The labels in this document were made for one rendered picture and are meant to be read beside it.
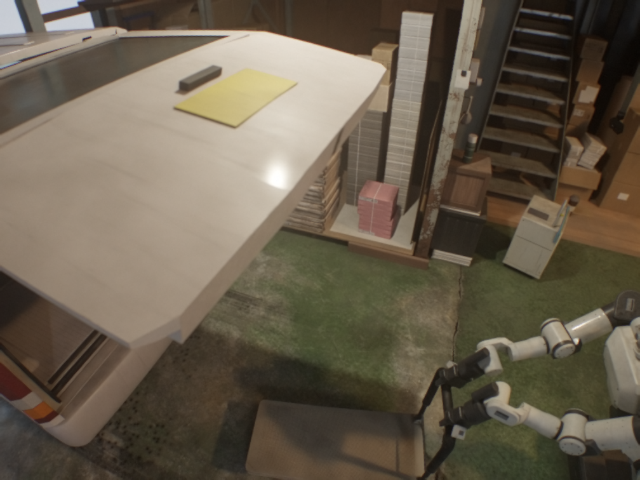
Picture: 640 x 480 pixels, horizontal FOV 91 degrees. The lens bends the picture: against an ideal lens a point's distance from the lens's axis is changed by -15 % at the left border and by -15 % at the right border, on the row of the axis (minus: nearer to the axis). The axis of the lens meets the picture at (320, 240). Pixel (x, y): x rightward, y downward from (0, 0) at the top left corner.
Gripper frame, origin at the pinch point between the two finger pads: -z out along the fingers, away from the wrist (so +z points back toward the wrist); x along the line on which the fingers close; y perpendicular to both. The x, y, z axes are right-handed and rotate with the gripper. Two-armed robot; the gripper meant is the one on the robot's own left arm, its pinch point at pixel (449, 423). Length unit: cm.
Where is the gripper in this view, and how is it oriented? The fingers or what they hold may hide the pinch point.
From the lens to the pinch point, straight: 152.4
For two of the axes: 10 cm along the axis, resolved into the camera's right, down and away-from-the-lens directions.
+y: -1.1, 6.5, -7.6
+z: 5.0, -6.2, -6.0
